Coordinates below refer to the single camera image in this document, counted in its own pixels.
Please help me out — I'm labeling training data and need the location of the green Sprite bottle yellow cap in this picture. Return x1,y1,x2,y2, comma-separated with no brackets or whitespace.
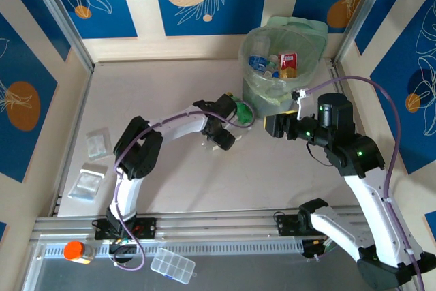
224,92,255,125

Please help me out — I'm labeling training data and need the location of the red carton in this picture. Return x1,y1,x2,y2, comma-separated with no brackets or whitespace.
278,51,298,80

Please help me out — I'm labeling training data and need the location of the green mesh trash bin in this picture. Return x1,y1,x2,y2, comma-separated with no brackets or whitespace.
240,15,330,106

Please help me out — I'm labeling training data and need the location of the clear plastic box yellow label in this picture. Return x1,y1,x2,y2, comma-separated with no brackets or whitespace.
200,125,253,153

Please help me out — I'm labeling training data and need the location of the clear zip plastic bag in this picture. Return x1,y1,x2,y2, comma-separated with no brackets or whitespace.
84,127,114,160
67,162,108,200

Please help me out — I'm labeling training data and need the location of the clear plastic organiser box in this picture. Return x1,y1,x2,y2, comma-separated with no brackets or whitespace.
149,248,198,285

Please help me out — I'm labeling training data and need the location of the orange cap jar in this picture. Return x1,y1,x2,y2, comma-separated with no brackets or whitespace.
63,240,97,265

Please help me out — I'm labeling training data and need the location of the aluminium side rail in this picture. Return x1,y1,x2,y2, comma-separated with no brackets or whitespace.
328,62,386,210
50,65,95,217

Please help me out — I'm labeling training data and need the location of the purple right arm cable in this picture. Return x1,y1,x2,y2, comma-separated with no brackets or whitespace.
305,76,425,291

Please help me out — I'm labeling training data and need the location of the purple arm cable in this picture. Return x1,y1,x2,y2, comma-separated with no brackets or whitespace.
305,76,425,291
113,102,256,237

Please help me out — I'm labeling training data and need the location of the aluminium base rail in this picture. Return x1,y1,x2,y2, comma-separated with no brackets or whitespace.
33,207,401,239

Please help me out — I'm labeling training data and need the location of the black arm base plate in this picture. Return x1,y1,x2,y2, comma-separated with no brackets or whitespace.
131,217,158,239
275,213,302,237

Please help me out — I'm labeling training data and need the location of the grey slotted cable duct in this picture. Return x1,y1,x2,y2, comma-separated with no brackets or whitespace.
40,239,305,258

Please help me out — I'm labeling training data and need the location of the aluminium frame post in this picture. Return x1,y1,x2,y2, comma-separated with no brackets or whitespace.
23,0,95,72
333,0,392,65

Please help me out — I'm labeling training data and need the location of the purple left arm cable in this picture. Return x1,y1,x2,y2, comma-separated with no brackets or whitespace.
113,102,256,237

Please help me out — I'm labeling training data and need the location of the purple looped cable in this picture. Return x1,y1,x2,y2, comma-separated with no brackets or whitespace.
112,232,146,272

